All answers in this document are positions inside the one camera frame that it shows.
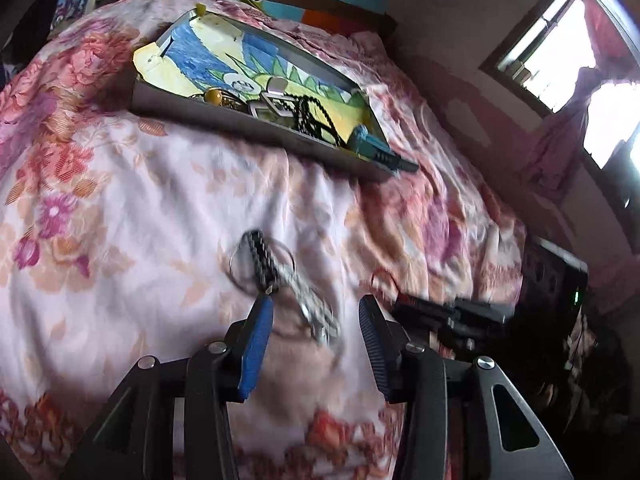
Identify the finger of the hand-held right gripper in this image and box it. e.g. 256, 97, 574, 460
392, 296, 517, 327
429, 324, 480, 354

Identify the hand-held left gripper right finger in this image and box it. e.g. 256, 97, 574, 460
358, 295, 574, 480

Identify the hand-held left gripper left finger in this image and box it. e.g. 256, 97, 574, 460
60, 294, 275, 480

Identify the keychain with braided strap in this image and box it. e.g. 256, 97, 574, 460
229, 229, 342, 347

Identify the blue wristwatch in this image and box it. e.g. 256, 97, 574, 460
349, 126, 421, 174

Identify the black bead necklace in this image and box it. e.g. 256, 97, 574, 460
279, 92, 347, 149

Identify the cardboard tray with crayon drawing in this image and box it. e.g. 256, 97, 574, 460
129, 7, 401, 184

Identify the pink window curtain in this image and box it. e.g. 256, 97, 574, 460
527, 5, 640, 193

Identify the pink floral blanket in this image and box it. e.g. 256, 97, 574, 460
0, 0, 532, 480

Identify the barred window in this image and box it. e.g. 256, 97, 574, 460
479, 0, 640, 171

